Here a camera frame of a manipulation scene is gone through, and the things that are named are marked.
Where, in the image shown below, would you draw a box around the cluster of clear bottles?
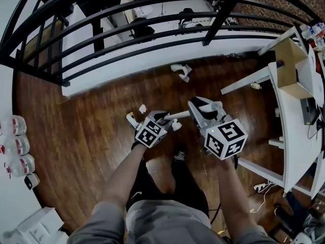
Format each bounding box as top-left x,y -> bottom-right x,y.
302,22 -> 325,51

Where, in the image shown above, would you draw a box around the white broom handle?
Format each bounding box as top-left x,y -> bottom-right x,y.
162,103 -> 216,123

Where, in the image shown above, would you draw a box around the pack of clear water bottles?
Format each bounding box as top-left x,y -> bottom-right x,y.
0,114 -> 36,179

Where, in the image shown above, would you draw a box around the grey electronic device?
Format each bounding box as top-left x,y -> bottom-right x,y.
300,97 -> 319,126

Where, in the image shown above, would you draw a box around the white power strip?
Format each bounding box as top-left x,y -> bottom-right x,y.
253,182 -> 270,192

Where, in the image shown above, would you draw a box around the small white black device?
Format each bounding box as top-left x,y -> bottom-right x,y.
24,173 -> 41,191

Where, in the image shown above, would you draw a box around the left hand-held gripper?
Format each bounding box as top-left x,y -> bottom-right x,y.
134,110 -> 183,148

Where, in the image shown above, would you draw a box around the white desk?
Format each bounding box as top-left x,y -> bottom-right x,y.
220,24 -> 325,200

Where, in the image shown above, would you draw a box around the person's grey shirt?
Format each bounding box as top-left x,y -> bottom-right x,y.
66,199 -> 280,244

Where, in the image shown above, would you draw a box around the white curled paper trash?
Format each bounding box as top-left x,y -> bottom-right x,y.
179,64 -> 193,83

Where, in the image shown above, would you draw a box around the white cardboard box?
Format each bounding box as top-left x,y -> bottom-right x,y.
0,206 -> 66,244

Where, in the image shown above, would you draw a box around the person's right forearm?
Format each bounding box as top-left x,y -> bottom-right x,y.
215,158 -> 257,235

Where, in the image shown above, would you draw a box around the black metal railing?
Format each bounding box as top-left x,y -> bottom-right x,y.
0,0 -> 323,87

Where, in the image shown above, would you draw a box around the open cardboard box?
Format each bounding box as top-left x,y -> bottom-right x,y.
274,37 -> 315,100

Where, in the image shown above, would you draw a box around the person's left forearm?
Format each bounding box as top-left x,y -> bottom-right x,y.
101,143 -> 148,209

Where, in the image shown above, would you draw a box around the white cable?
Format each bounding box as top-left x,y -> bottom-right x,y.
249,183 -> 277,214

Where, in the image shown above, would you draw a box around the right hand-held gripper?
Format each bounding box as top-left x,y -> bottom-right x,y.
187,96 -> 249,161

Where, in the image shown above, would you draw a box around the person's black trousers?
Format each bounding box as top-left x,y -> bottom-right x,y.
126,159 -> 210,220

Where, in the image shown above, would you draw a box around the brown wooden floor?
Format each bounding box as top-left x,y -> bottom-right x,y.
12,51 -> 289,241

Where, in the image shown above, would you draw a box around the person's black shoe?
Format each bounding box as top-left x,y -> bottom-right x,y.
172,143 -> 189,164

